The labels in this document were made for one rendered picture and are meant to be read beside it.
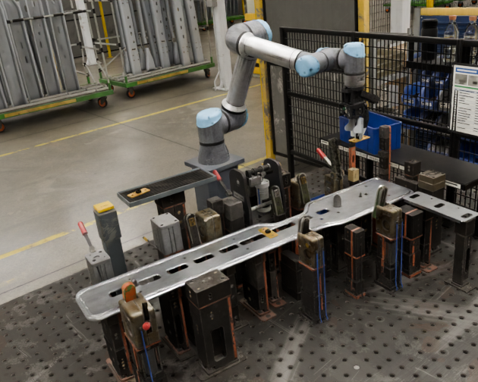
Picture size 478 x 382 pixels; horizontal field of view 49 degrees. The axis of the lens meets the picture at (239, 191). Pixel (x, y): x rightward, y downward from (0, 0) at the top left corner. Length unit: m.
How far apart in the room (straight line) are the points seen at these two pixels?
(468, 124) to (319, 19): 2.28
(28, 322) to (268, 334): 0.97
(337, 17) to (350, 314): 2.84
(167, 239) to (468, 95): 1.40
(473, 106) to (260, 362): 1.39
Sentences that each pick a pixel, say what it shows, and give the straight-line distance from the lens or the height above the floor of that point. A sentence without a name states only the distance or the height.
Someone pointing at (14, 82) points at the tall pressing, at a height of 0.64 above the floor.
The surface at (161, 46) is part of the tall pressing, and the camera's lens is 9.93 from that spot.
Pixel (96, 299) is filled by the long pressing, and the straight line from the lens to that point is 1.75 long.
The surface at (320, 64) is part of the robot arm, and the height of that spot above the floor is 1.57.
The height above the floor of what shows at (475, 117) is 1.23.
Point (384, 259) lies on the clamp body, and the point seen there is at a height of 0.82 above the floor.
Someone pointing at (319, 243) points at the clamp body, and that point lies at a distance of 1.82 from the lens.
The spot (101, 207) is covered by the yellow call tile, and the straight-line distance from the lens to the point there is 1.98.
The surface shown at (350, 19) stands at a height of 1.46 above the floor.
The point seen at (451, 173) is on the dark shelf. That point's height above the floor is 1.03.
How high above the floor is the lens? 1.92
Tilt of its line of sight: 23 degrees down
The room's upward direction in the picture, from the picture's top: 6 degrees counter-clockwise
